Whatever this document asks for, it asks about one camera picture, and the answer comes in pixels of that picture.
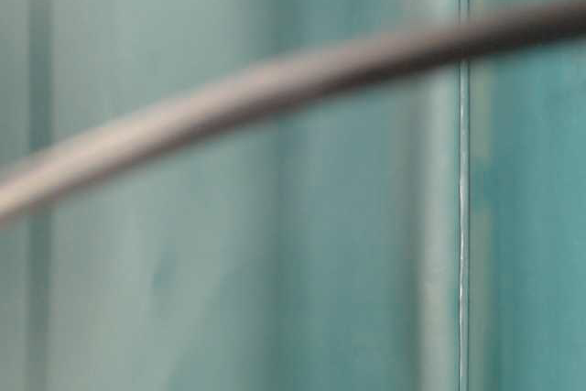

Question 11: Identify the blurred grey foreground cable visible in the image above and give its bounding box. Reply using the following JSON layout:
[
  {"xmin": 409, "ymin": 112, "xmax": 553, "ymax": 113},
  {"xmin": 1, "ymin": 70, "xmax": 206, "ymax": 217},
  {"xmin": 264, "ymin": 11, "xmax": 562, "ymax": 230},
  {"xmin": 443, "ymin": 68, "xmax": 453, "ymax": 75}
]
[{"xmin": 0, "ymin": 0, "xmax": 586, "ymax": 218}]

